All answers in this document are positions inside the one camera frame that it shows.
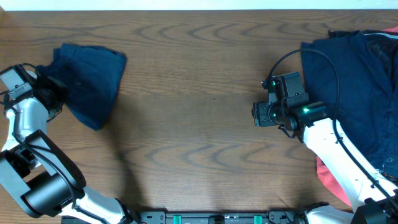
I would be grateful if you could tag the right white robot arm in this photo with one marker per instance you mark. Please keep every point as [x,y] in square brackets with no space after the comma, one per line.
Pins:
[372,196]

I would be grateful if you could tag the red garment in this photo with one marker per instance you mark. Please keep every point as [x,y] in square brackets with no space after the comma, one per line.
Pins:
[329,181]

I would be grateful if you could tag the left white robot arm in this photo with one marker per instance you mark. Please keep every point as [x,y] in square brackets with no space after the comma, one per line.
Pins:
[35,172]

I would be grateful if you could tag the navy blue shirt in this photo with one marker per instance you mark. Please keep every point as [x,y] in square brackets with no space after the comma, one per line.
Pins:
[342,71]

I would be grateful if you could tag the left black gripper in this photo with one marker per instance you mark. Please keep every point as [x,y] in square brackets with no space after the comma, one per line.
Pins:
[61,89]

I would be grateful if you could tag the dark blue denim shorts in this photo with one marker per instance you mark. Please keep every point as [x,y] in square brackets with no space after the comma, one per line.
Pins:
[92,75]

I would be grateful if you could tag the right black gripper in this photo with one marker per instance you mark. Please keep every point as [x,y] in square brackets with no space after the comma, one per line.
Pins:
[260,113]

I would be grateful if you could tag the dark striped garment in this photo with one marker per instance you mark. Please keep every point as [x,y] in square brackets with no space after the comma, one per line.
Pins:
[383,44]

